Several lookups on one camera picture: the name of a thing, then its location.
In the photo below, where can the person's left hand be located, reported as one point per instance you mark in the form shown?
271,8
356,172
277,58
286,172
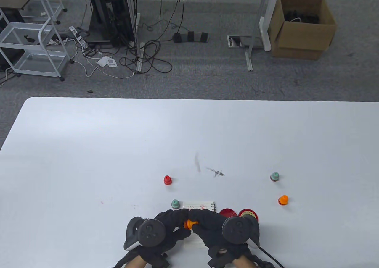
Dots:
173,220

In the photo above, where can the person's right hand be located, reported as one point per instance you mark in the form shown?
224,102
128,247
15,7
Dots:
210,226

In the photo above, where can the green reward stamp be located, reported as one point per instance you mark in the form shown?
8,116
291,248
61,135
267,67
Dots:
175,203
274,177

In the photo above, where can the orange reward stamp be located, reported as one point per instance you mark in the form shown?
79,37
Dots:
193,223
283,200

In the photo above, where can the red ink pad lid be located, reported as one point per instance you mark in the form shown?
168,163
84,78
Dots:
228,212

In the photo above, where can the white lined spiral notebook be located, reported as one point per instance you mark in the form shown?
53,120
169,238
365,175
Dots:
201,204

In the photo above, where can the red reward stamp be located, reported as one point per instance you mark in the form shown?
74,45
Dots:
167,180

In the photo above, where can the red lid with yellow label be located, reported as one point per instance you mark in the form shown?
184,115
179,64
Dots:
248,213

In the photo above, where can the person's left forearm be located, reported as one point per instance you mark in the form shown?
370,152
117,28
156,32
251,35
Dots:
136,263

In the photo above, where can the person's right forearm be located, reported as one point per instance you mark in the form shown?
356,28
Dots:
245,263

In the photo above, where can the metal desk leg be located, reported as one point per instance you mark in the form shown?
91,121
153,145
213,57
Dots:
140,62
248,61

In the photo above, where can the printed paper label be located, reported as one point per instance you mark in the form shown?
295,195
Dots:
112,63

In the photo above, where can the white paper tag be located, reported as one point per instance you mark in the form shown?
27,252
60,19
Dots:
102,62

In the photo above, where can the black power adapter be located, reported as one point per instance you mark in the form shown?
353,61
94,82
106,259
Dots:
204,37
177,38
190,36

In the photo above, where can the grey power strip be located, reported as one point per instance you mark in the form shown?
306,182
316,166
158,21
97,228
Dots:
197,38

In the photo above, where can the metal floor socket box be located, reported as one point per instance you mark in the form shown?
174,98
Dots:
235,41

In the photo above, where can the white plastic panel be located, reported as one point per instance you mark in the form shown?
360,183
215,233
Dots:
264,32

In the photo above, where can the brown cardboard box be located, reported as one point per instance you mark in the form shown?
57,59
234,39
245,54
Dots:
305,41

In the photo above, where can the white rolling cart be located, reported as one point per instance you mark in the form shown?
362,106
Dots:
38,62

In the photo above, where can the white power strip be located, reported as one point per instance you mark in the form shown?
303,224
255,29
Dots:
77,35

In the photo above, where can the black computer tower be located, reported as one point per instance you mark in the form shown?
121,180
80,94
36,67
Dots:
115,10

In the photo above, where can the small black clip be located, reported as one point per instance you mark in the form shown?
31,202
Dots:
28,38

